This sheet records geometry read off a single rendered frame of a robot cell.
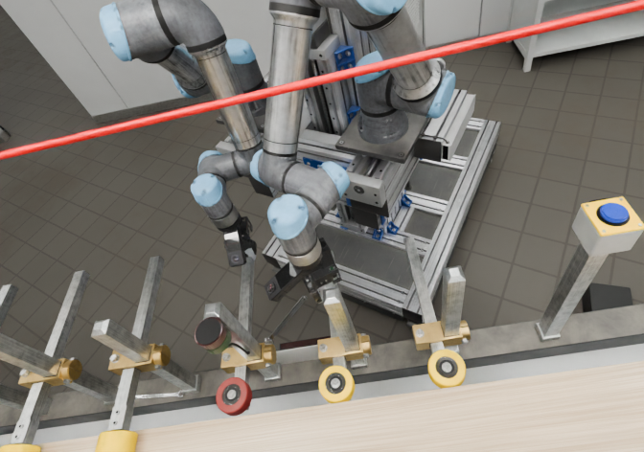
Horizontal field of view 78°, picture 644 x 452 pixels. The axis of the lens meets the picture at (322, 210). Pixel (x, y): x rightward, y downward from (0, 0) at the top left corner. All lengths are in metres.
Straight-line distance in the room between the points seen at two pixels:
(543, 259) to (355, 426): 1.49
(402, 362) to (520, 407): 0.35
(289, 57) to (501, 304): 1.58
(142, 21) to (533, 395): 1.12
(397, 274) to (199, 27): 1.32
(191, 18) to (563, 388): 1.09
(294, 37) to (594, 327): 1.04
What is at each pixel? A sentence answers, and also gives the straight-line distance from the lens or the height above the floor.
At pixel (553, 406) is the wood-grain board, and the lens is 1.00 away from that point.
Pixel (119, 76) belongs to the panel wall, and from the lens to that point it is 3.85.
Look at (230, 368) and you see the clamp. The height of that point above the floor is 0.86.
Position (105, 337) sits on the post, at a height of 1.12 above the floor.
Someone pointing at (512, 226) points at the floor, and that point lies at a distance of 2.31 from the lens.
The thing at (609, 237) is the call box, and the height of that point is 1.21.
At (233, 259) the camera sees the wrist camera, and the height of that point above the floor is 0.96.
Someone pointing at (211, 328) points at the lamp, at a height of 1.14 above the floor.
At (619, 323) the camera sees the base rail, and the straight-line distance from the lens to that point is 1.34.
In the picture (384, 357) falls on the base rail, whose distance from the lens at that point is 1.20.
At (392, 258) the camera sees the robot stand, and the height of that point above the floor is 0.21.
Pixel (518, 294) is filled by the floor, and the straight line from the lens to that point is 2.10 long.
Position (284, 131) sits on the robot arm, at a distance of 0.82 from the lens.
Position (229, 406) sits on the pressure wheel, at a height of 0.91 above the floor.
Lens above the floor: 1.84
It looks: 49 degrees down
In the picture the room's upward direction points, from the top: 19 degrees counter-clockwise
